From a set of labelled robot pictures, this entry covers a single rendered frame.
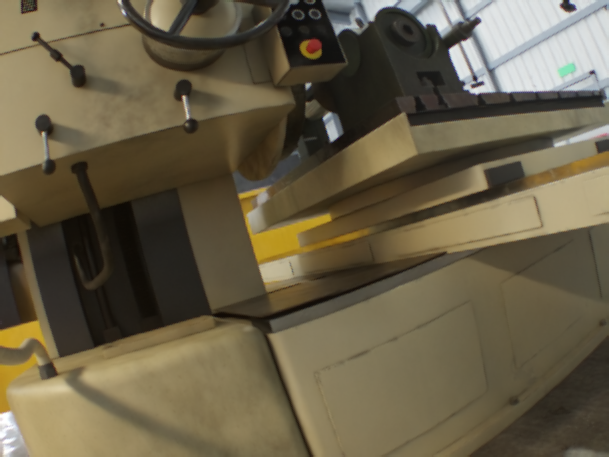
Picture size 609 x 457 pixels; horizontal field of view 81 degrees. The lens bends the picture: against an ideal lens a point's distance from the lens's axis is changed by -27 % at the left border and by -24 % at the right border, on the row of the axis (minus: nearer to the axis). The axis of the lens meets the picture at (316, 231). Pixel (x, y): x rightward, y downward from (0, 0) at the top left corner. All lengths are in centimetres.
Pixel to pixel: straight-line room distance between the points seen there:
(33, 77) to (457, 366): 132
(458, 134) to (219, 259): 93
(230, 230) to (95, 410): 92
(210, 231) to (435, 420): 98
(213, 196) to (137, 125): 72
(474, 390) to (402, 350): 31
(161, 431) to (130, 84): 77
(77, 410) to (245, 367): 41
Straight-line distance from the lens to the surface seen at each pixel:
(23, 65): 110
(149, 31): 82
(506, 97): 138
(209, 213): 163
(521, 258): 149
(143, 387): 98
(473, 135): 114
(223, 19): 100
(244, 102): 104
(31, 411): 111
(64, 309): 159
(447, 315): 124
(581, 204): 95
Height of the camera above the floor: 73
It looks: 1 degrees up
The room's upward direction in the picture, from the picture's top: 17 degrees counter-clockwise
